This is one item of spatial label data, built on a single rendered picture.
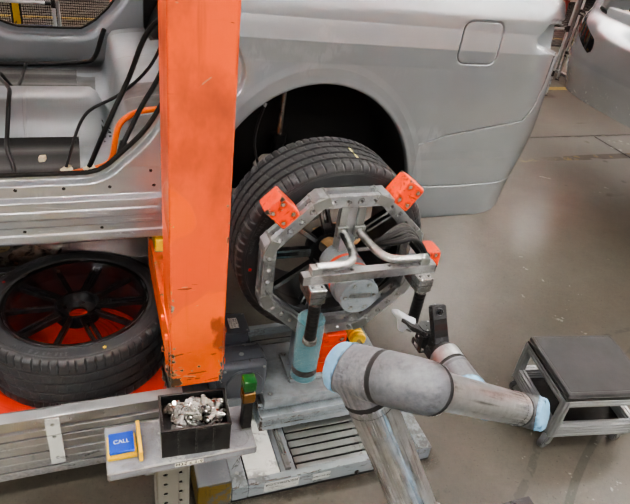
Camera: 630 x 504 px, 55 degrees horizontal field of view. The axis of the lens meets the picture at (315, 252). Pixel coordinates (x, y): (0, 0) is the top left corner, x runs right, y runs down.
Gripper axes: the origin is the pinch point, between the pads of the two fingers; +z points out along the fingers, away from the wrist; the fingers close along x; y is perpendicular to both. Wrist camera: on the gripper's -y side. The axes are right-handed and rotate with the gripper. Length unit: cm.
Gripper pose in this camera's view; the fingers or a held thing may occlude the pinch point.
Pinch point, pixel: (413, 304)
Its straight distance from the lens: 189.5
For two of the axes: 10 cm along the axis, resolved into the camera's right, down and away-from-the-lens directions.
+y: -1.2, 8.3, 5.5
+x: 9.4, -0.8, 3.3
